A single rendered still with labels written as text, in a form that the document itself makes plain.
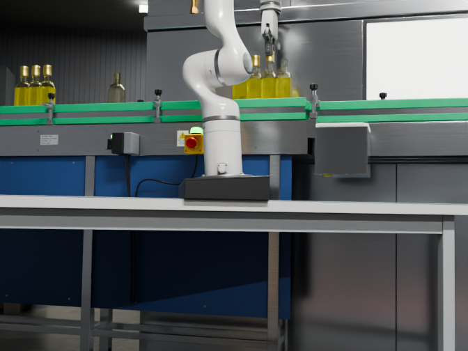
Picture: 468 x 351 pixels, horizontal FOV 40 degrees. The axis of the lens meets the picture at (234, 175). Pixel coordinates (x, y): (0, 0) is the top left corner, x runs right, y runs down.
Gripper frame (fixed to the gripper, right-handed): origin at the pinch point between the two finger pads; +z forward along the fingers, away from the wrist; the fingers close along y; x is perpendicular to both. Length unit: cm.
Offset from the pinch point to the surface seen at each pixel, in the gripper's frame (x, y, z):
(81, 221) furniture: -41, 71, 67
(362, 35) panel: 34.9, -12.7, -8.0
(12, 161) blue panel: -104, 15, 44
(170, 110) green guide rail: -35.8, 13.6, 24.8
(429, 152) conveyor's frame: 60, 5, 41
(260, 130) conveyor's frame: 0.0, 15.1, 33.5
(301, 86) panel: 10.8, -12.4, 12.0
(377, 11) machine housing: 40.8, -13.5, -17.5
